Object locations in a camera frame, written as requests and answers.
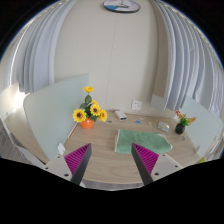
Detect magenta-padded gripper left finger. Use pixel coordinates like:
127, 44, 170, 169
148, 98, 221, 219
42, 143, 93, 186

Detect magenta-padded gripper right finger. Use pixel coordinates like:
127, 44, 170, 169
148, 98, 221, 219
131, 143, 184, 185

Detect green towel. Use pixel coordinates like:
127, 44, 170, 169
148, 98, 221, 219
114, 128, 173, 155

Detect small plant in black vase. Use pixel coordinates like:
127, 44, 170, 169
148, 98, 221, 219
174, 110, 197, 135

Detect sunflowers in orange vase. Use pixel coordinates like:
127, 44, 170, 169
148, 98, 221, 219
72, 85, 108, 130

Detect small frosted back panel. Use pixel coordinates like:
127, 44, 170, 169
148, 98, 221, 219
150, 93, 168, 112

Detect small white box device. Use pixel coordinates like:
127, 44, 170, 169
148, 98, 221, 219
114, 110, 128, 121

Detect grey-white curtain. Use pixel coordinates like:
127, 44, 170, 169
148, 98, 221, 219
151, 0, 224, 116
3, 0, 79, 98

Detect white wall socket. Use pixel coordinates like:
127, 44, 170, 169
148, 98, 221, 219
131, 99, 143, 111

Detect round wall clock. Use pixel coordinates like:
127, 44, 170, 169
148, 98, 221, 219
103, 0, 141, 14

